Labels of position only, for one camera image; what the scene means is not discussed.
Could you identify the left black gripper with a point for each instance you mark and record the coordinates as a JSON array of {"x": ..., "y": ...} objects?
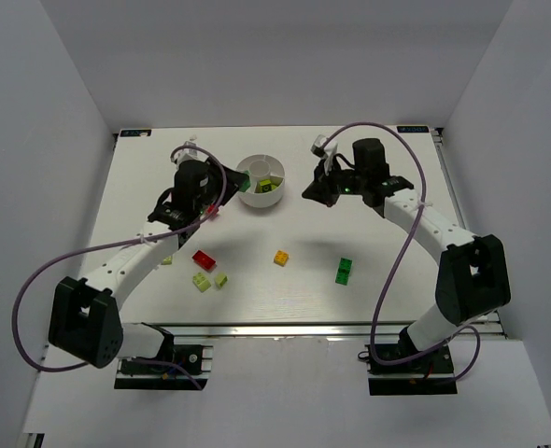
[{"x": 222, "y": 182}]

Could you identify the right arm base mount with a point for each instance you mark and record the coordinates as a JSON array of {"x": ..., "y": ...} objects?
[{"x": 432, "y": 375}]

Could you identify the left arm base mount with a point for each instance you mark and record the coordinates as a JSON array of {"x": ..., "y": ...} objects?
[{"x": 187, "y": 369}]

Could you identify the orange lego brick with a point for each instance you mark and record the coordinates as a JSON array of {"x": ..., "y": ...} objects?
[{"x": 281, "y": 258}]

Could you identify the red and orange lego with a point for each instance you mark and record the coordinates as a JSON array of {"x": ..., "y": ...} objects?
[{"x": 212, "y": 211}]

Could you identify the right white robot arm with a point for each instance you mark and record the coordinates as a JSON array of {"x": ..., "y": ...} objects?
[{"x": 472, "y": 277}]

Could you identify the green black lego stack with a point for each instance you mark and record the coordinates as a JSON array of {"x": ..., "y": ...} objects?
[{"x": 265, "y": 186}]

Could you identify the right blue table label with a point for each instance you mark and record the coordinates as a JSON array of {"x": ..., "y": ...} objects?
[{"x": 412, "y": 129}]

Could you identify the green long lego brick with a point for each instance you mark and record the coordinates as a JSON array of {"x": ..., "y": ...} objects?
[{"x": 343, "y": 271}]

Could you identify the red lego brick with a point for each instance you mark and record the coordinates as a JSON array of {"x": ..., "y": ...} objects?
[{"x": 204, "y": 261}]

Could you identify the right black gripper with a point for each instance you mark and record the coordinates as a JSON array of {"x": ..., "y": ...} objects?
[{"x": 328, "y": 185}]

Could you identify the white round divided container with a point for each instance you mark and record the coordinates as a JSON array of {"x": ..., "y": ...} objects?
[{"x": 262, "y": 167}]

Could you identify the light green lego brick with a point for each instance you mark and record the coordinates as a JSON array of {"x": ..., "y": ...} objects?
[{"x": 201, "y": 282}]

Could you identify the dark green lego brick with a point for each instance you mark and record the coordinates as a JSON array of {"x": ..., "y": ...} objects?
[{"x": 245, "y": 185}]

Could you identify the blue table label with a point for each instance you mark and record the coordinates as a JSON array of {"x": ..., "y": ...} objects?
[
  {"x": 135, "y": 133},
  {"x": 412, "y": 129}
]

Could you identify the light green sloped lego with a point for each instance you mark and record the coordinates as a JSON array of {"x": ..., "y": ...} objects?
[{"x": 220, "y": 280}]

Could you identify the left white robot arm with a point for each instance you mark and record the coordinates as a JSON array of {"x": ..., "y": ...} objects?
[{"x": 85, "y": 318}]

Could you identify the left blue table label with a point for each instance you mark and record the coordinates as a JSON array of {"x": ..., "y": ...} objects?
[{"x": 135, "y": 133}]

